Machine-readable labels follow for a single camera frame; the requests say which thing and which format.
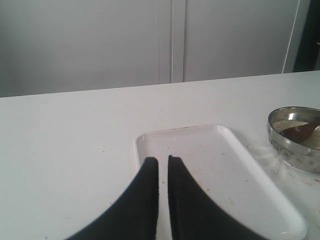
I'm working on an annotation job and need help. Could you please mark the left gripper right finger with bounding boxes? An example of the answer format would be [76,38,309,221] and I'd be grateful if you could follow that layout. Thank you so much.
[168,155,253,240]

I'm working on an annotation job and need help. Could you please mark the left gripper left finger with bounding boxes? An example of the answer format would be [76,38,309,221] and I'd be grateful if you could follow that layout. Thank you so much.
[69,157,159,240]

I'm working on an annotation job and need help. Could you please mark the brown wooden spoon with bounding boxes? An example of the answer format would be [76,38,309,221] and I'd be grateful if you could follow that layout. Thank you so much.
[279,118,320,144]

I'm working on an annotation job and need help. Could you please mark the steel bowl with rice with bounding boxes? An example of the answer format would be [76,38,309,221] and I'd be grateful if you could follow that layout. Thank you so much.
[267,106,320,173]

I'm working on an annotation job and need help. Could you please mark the white rectangular plastic tray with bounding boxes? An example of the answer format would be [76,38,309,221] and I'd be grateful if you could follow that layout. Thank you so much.
[134,124,308,240]

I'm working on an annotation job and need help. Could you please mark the white cabinet doors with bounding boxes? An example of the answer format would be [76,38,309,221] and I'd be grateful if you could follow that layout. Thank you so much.
[0,0,301,97]

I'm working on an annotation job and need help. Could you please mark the black vertical post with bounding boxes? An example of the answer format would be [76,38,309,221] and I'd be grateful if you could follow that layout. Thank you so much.
[293,0,320,72]

